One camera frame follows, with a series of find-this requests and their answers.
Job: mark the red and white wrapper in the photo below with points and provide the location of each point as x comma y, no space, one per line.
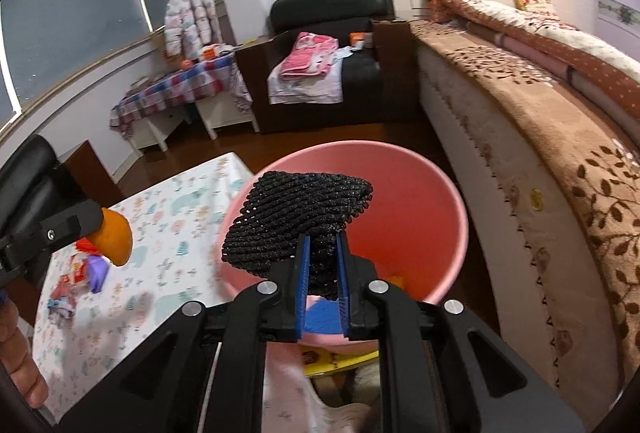
79,270

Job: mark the pastel puffer jacket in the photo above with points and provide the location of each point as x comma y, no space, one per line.
190,13

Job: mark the folded dotted quilt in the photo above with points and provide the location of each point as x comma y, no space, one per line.
575,48

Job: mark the pink folded blanket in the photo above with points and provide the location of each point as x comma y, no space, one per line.
307,55

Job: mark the person's left hand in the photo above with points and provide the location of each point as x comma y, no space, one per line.
22,363

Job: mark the bed with brown leaf blanket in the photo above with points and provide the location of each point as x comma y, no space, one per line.
550,153

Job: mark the floral tablecloth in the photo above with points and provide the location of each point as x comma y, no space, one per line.
165,243

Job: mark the purple wrapper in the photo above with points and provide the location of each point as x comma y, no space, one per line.
98,273

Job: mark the yellow box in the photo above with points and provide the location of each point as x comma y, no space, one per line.
325,360

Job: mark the small orange fruit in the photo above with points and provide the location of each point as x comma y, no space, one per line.
186,63

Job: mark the orange and white packet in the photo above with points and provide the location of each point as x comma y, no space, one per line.
212,52

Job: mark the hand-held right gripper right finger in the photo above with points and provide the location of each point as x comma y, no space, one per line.
342,283

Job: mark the hanging patterned cloth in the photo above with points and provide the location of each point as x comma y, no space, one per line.
241,88

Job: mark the pink plastic bucket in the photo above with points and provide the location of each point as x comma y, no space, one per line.
415,233

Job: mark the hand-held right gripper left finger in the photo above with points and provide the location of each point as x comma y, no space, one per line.
301,293

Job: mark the black foam fruit net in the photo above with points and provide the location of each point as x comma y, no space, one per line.
295,218

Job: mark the checked tablecloth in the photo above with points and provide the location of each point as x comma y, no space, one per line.
170,88

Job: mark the white patterned cloth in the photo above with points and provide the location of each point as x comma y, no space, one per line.
300,90

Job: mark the black leather armchair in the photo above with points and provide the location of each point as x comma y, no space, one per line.
25,168
325,3

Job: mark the orange peel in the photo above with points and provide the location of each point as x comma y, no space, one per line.
116,235

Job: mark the small orange box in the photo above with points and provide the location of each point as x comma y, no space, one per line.
360,39

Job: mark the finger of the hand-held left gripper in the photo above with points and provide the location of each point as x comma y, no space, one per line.
70,223

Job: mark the window with grey blind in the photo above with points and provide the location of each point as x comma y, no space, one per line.
65,23

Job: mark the white side table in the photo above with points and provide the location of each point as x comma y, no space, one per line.
225,113

